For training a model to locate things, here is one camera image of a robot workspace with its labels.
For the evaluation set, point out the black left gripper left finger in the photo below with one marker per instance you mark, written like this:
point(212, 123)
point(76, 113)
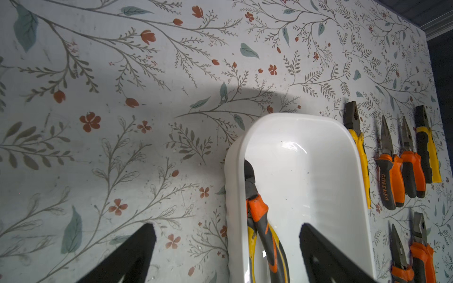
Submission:
point(129, 263)

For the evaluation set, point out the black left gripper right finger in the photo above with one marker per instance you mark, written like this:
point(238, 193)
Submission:
point(325, 263)

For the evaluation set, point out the orange long nose pliers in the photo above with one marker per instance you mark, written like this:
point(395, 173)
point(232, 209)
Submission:
point(401, 271)

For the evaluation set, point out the white plastic storage box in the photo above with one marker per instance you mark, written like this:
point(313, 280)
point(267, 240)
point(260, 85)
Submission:
point(307, 170)

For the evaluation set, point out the orange black combination pliers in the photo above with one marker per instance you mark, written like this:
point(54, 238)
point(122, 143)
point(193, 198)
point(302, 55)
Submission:
point(422, 253)

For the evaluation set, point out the orange handled cutting pliers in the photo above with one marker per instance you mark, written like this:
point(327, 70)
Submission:
point(391, 185)

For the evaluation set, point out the large yellow black pliers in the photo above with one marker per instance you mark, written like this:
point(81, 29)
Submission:
point(426, 147)

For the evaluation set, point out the small yellow handled pliers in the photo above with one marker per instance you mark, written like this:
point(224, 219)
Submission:
point(352, 123)

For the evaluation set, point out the floral table mat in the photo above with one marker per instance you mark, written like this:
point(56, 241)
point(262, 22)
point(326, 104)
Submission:
point(119, 113)

